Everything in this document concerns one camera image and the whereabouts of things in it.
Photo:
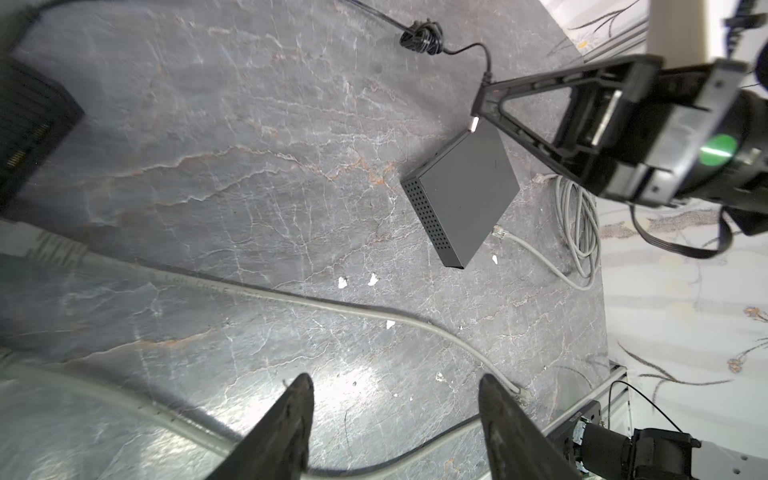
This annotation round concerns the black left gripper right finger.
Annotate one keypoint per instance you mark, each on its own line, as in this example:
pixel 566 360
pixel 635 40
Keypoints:
pixel 516 449

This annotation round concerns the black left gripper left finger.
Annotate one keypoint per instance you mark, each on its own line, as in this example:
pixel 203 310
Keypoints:
pixel 278 446

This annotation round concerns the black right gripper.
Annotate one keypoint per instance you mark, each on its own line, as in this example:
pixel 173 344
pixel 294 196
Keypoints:
pixel 673 134

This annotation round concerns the grey network switch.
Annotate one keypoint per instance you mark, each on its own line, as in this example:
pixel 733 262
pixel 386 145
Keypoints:
pixel 461 192

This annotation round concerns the black ribbed network switch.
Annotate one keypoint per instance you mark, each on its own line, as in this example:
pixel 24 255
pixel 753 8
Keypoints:
pixel 37 113

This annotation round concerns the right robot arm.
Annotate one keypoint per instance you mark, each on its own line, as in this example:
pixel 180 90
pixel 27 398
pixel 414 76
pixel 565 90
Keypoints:
pixel 568 117

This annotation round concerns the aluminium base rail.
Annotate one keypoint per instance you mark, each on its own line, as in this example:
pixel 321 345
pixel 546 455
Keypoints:
pixel 609 408

